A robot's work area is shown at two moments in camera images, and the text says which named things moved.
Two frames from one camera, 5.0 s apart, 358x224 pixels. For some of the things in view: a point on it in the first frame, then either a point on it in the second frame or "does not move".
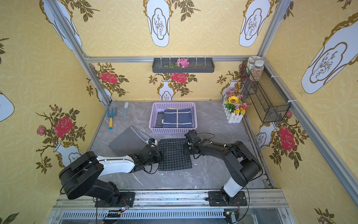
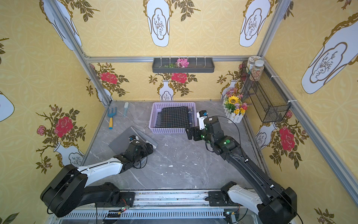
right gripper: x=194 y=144 -> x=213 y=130
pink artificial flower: x=182 y=62 does not move
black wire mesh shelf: x=266 y=97 does not move
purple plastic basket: x=175 y=117 does not move
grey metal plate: x=130 y=142 does not move
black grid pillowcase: x=172 y=155 -> x=175 y=117
